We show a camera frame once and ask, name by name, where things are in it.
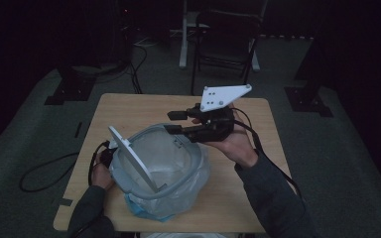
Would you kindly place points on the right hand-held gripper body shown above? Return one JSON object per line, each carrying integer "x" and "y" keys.
{"x": 216, "y": 124}

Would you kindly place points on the grey tape piece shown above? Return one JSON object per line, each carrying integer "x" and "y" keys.
{"x": 65, "y": 202}

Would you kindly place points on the blue plastic bag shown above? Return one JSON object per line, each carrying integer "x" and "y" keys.
{"x": 142, "y": 210}

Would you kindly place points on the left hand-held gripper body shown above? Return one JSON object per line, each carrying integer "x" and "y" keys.
{"x": 132, "y": 155}

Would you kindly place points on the black stand base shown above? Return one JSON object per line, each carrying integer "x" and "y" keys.
{"x": 71, "y": 87}
{"x": 307, "y": 99}

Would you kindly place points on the person's left hand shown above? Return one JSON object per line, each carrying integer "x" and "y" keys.
{"x": 101, "y": 177}

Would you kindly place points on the dark tape strip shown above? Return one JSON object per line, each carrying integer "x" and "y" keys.
{"x": 78, "y": 129}

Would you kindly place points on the clear plastic bag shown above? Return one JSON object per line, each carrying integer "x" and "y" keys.
{"x": 195, "y": 185}

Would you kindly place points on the black folding chair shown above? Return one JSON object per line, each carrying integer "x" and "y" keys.
{"x": 226, "y": 43}

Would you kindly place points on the person's right hand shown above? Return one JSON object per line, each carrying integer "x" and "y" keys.
{"x": 238, "y": 145}

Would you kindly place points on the grey trash bin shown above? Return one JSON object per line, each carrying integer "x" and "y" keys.
{"x": 178, "y": 158}

